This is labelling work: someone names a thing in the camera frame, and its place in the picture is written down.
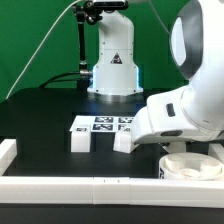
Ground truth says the black cable at base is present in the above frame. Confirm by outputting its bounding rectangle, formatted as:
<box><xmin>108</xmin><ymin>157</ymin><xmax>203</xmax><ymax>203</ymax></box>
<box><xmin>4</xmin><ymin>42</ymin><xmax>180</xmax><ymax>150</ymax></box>
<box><xmin>38</xmin><ymin>71</ymin><xmax>83</xmax><ymax>90</ymax></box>

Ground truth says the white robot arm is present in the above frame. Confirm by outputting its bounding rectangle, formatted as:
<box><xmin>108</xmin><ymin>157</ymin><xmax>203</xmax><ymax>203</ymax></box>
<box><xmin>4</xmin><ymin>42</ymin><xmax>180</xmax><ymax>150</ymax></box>
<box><xmin>88</xmin><ymin>0</ymin><xmax>224</xmax><ymax>144</ymax></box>

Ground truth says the white round stool seat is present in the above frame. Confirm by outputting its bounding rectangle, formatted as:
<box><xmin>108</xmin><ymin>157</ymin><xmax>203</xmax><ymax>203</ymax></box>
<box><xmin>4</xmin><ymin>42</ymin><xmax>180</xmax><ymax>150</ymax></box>
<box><xmin>159</xmin><ymin>152</ymin><xmax>224</xmax><ymax>181</ymax></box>

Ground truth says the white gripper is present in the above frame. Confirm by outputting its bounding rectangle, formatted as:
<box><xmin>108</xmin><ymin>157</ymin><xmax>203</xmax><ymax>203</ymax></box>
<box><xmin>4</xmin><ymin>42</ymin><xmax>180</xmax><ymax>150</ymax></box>
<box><xmin>131</xmin><ymin>87</ymin><xmax>201</xmax><ymax>146</ymax></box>

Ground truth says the white cable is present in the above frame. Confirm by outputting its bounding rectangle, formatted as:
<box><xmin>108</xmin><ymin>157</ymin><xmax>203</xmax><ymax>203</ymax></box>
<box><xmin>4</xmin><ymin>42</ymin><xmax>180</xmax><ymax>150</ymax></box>
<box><xmin>4</xmin><ymin>0</ymin><xmax>84</xmax><ymax>101</ymax></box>

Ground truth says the white U-shaped boundary frame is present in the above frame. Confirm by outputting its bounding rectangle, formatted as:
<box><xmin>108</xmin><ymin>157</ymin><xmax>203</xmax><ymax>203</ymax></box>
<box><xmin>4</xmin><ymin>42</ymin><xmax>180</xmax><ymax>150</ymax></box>
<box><xmin>0</xmin><ymin>139</ymin><xmax>224</xmax><ymax>208</ymax></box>

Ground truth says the black camera on mount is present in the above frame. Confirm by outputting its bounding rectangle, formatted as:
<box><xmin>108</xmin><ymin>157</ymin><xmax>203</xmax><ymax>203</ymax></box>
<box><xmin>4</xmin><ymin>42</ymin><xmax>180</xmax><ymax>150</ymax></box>
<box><xmin>93</xmin><ymin>0</ymin><xmax>128</xmax><ymax>9</ymax></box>

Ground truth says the white fiducial marker sheet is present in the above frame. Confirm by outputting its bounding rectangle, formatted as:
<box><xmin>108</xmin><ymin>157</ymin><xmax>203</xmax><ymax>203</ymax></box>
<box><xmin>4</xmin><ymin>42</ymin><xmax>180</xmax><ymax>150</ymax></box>
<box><xmin>70</xmin><ymin>115</ymin><xmax>133</xmax><ymax>133</ymax></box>

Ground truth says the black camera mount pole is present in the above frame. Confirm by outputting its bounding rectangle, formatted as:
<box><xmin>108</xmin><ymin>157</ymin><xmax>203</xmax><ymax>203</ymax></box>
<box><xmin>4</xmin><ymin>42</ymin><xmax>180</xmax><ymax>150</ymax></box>
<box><xmin>73</xmin><ymin>0</ymin><xmax>102</xmax><ymax>91</ymax></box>

